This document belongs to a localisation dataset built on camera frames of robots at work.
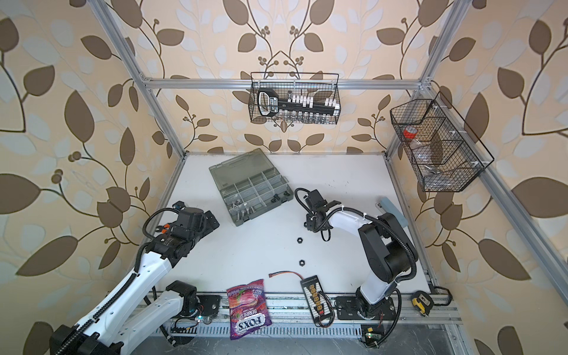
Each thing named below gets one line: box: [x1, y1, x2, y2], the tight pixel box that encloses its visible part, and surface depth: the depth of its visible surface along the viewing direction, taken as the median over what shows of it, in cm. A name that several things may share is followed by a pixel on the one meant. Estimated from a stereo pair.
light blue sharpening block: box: [380, 196, 409, 228], surface depth 97 cm
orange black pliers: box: [154, 223, 171, 234], surface depth 95 cm
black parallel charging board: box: [299, 275, 336, 328], surface depth 75 cm
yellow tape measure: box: [411, 290, 435, 318], surface depth 75 cm
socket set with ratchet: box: [257, 88, 339, 118], surface depth 84 cm
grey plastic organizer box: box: [208, 147, 294, 227], surface depth 105 cm
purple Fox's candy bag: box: [226, 278, 273, 341], surface depth 74 cm
